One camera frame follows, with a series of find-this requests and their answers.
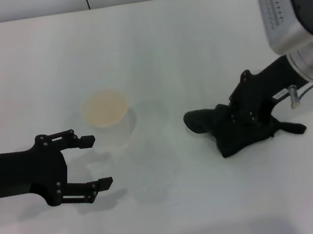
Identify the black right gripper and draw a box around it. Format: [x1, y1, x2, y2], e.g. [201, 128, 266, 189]
[221, 53, 313, 130]

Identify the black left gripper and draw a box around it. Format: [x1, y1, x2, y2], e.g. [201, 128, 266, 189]
[0, 123, 117, 218]

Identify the dark blue rag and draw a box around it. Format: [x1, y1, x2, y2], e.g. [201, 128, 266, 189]
[181, 91, 310, 164]

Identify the white paper cup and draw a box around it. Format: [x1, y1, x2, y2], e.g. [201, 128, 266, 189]
[78, 86, 141, 155]

